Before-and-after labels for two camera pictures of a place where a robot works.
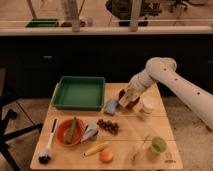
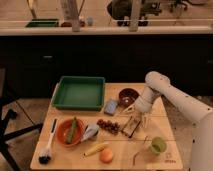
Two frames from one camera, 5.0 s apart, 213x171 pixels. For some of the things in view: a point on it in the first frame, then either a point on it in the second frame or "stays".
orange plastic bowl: x=63 y=132 stays
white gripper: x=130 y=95 → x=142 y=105
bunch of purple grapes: x=110 y=127 stays
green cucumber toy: x=72 y=130 stays
